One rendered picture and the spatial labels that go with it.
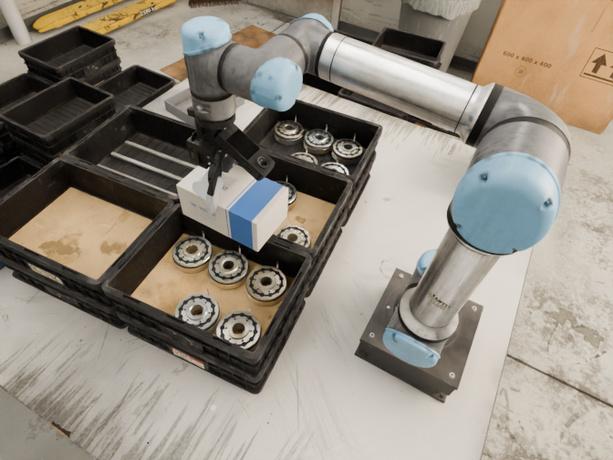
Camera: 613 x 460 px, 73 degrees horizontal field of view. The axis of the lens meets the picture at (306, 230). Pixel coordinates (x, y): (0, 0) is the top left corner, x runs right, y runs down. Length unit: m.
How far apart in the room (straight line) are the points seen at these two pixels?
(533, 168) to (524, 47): 3.14
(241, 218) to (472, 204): 0.45
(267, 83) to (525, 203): 0.38
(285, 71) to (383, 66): 0.16
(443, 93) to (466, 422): 0.80
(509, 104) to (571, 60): 3.03
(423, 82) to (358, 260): 0.75
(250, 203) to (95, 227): 0.58
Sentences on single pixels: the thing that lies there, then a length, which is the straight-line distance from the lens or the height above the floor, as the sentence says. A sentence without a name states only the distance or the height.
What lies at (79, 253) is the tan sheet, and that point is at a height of 0.83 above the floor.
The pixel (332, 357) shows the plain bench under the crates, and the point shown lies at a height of 0.70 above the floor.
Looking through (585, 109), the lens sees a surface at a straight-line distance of 3.76.
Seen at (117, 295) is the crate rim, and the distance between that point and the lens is 1.01.
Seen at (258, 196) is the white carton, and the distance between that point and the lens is 0.86.
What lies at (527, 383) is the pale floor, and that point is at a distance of 2.15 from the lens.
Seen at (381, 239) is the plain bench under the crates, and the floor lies 0.70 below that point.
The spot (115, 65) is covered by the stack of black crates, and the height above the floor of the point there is 0.47.
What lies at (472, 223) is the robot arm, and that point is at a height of 1.37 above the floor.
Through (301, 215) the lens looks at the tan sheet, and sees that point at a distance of 1.24.
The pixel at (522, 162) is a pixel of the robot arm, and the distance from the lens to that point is 0.55.
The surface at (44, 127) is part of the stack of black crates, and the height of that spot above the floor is 0.49.
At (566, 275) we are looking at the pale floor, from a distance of 2.61.
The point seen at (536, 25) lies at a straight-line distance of 3.65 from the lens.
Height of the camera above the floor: 1.75
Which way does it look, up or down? 50 degrees down
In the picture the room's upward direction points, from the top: 6 degrees clockwise
